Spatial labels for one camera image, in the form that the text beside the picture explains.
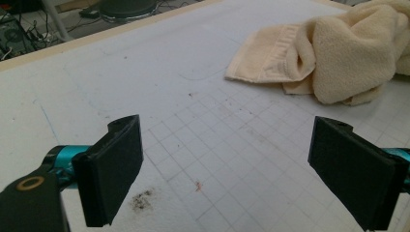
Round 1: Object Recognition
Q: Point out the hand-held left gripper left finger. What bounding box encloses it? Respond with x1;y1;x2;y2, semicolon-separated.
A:
71;114;144;228

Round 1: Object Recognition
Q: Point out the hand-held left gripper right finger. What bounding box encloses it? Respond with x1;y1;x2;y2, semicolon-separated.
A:
307;115;410;232

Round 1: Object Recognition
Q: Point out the cream terry towel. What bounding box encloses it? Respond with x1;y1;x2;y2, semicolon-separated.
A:
224;0;410;106

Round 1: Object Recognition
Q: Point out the pale blue foam mat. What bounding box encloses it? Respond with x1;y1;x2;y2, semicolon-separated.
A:
0;0;410;232

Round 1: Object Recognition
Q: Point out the white metal stand leg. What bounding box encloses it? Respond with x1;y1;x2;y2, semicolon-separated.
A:
41;0;74;43

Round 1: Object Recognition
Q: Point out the black power adapter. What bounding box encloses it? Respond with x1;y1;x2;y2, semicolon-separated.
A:
78;8;102;19

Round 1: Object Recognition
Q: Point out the black computer tower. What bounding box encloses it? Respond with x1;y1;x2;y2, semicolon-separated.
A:
0;14;35;61

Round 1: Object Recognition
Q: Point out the black round stool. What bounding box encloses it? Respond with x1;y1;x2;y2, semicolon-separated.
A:
97;0;160;23

